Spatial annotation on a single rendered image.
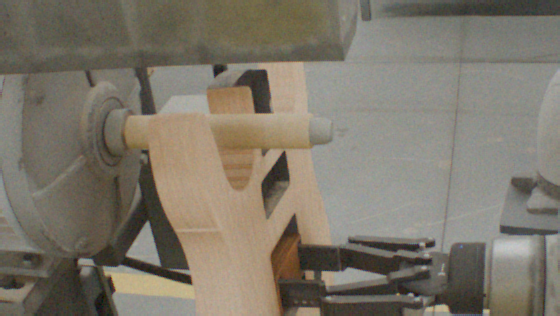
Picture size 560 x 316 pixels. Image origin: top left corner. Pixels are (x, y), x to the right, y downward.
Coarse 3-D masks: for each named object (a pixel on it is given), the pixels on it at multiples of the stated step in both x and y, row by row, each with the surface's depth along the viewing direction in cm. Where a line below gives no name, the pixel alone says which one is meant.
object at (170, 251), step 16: (176, 96) 114; (192, 96) 113; (160, 112) 110; (176, 112) 109; (208, 112) 108; (144, 176) 103; (144, 192) 105; (160, 208) 105; (160, 224) 107; (160, 240) 108; (176, 240) 108; (160, 256) 110; (176, 256) 109; (80, 272) 111; (160, 272) 113; (176, 272) 114
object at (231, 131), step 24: (144, 120) 74; (216, 120) 72; (240, 120) 72; (264, 120) 71; (288, 120) 71; (144, 144) 75; (216, 144) 73; (240, 144) 72; (264, 144) 71; (288, 144) 71
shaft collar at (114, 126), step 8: (112, 112) 75; (120, 112) 75; (128, 112) 75; (112, 120) 75; (120, 120) 74; (104, 128) 75; (112, 128) 74; (120, 128) 74; (104, 136) 75; (112, 136) 74; (120, 136) 74; (112, 144) 75; (120, 144) 74; (112, 152) 76; (120, 152) 75; (128, 152) 76
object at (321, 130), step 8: (312, 120) 71; (320, 120) 70; (328, 120) 71; (312, 128) 70; (320, 128) 70; (328, 128) 70; (312, 136) 70; (320, 136) 70; (328, 136) 70; (312, 144) 71; (320, 144) 71
